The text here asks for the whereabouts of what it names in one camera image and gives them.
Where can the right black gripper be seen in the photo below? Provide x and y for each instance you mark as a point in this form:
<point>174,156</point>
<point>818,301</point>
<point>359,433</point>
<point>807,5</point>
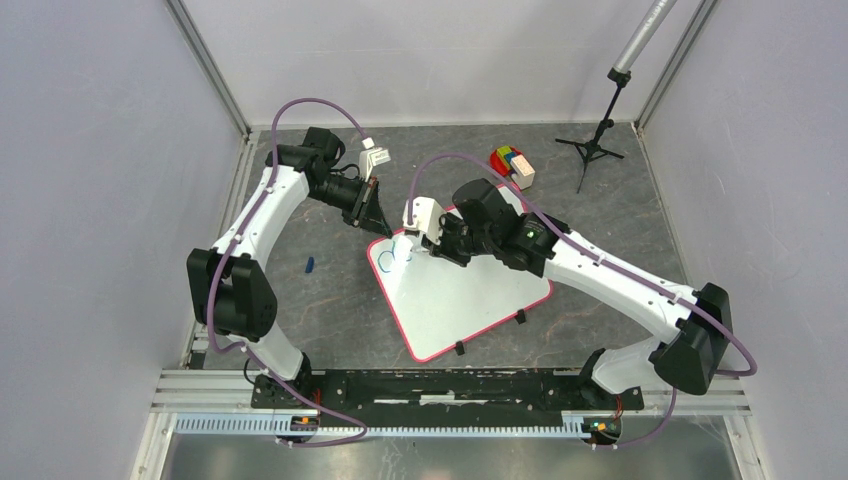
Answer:
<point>446,219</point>

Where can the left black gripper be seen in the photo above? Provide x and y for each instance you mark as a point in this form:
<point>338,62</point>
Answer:
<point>373,217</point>

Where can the pink framed whiteboard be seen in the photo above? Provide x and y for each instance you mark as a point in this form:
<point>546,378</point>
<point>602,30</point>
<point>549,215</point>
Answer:
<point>436,303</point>

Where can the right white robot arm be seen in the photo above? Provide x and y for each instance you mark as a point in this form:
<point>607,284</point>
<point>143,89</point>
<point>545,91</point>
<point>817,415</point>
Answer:
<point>688,326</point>

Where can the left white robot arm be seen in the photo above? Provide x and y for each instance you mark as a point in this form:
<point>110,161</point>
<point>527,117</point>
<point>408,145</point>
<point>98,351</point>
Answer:
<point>230,292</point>

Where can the colourful toy brick stack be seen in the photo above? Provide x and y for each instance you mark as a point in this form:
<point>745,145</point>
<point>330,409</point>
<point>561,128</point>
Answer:
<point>513,165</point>

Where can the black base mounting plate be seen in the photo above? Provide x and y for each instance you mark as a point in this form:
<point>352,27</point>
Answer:
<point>457,398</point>

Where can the black tripod stand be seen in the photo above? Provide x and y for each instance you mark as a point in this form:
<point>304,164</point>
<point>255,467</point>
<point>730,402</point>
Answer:
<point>620,74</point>

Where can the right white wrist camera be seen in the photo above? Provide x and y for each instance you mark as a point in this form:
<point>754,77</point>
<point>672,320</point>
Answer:
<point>421,218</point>

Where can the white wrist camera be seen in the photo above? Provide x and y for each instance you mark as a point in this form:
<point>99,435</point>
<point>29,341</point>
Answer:
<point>421,218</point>
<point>370,157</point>

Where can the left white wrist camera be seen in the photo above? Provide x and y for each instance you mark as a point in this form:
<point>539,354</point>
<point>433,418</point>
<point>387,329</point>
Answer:
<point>370,157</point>

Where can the grey slotted cable duct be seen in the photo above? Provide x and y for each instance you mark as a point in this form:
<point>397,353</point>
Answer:
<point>287,425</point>

